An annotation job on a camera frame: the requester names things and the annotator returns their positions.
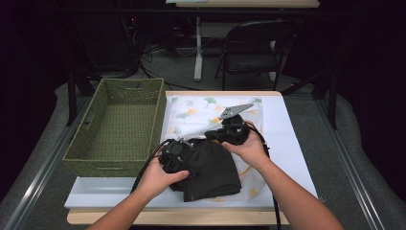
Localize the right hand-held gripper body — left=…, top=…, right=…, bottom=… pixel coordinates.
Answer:
left=218, top=103, right=255, bottom=147

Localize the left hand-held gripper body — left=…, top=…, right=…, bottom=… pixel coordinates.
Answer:
left=158, top=137, right=195, bottom=174

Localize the white leaf-print mesh laundry bag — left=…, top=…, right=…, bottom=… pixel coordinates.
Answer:
left=164, top=95, right=267, bottom=202

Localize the dark cloth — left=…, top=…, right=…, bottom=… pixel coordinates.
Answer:
left=169, top=137, right=242, bottom=203

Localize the green woven basket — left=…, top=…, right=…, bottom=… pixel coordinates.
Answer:
left=61, top=78, right=168, bottom=178

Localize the person's right hand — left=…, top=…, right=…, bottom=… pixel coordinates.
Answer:
left=222, top=121, right=271, bottom=171

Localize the person's left hand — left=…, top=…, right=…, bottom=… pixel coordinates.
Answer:
left=137, top=157, right=190, bottom=200

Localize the white board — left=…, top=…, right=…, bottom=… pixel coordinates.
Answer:
left=64, top=94, right=322, bottom=210

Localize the black folding chair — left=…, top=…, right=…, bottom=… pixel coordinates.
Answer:
left=214, top=19, right=298, bottom=91

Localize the white-legged wooden desk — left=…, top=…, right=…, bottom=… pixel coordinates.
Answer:
left=165, top=0, right=321, bottom=82

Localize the black metal stand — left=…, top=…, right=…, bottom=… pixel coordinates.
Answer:
left=281, top=70, right=339, bottom=130
left=65, top=68, right=97, bottom=127

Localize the bundle of floor cables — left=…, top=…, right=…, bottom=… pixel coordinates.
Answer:
left=138, top=44, right=199, bottom=92

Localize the right hand-held gripper cable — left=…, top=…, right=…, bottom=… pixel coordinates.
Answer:
left=245, top=123, right=282, bottom=230

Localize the aluminium floor rail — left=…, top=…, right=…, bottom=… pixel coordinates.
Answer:
left=3, top=97, right=92, bottom=230
left=314, top=99, right=386, bottom=230

